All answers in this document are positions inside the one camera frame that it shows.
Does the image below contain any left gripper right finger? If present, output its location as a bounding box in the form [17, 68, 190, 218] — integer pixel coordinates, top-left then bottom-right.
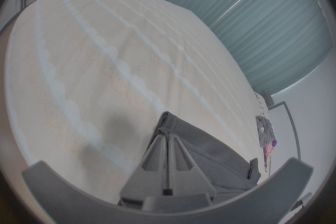
[168, 134, 216, 204]

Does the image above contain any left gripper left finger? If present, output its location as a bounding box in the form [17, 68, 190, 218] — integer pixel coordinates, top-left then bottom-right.
[119, 134, 167, 204]

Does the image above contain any black T-shirt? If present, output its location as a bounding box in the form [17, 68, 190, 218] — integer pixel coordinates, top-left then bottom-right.
[150, 111, 262, 194]

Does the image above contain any pile of clothes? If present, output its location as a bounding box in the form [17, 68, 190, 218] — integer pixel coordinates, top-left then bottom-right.
[262, 139, 278, 173]

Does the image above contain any bed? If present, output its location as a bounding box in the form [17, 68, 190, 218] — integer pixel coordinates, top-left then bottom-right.
[4, 0, 302, 204]

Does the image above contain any grey garment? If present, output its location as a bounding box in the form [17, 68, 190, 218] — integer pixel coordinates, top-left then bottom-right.
[256, 115, 275, 148]

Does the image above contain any white printed pillow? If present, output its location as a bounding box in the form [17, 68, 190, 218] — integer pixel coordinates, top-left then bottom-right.
[254, 91, 270, 116]

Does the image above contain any grey bedside table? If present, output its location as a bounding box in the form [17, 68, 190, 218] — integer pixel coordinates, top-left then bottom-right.
[262, 91, 274, 107]

